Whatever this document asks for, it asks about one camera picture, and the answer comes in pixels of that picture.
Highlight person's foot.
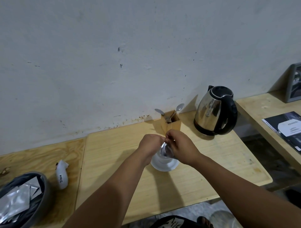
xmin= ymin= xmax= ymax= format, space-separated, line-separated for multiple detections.
xmin=197 ymin=216 xmax=214 ymax=228

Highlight person's right forearm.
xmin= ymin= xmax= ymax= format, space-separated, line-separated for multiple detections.
xmin=192 ymin=152 xmax=301 ymax=228

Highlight white saucer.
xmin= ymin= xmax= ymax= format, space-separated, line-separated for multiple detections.
xmin=150 ymin=155 xmax=180 ymax=172

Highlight person's left forearm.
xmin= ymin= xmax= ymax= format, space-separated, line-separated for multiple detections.
xmin=61 ymin=154 xmax=154 ymax=228

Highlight person's left hand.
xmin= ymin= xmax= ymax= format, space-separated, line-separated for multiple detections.
xmin=137 ymin=134 xmax=166 ymax=167

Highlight grey bin with black bag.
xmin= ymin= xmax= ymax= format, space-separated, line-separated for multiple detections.
xmin=0 ymin=171 xmax=51 ymax=228

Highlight white round object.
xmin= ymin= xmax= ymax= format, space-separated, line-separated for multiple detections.
xmin=209 ymin=210 xmax=236 ymax=228

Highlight grey picture frame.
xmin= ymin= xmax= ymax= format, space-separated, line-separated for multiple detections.
xmin=285 ymin=62 xmax=301 ymax=103

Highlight white cup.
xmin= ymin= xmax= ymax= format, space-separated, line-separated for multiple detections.
xmin=154 ymin=150 xmax=176 ymax=165

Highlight person's right hand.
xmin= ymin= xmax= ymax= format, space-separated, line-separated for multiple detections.
xmin=165 ymin=129 xmax=202 ymax=166

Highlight person's black patterned clothing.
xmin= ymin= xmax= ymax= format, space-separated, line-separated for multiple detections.
xmin=150 ymin=215 xmax=198 ymax=228

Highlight steel electric kettle black handle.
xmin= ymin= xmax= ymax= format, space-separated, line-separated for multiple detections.
xmin=193 ymin=85 xmax=238 ymax=136

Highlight small silver sachet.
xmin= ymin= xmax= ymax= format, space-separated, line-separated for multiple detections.
xmin=160 ymin=140 xmax=174 ymax=158

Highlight white torn packet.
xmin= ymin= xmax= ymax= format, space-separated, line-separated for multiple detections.
xmin=55 ymin=160 xmax=69 ymax=190

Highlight black booklet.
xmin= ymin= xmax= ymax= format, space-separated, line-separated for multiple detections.
xmin=261 ymin=111 xmax=301 ymax=154

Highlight wooden cutlery holder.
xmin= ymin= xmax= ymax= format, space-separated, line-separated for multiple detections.
xmin=161 ymin=110 xmax=182 ymax=136

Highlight silver foil wrappers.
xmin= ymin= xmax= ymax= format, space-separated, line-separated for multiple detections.
xmin=0 ymin=177 xmax=43 ymax=223

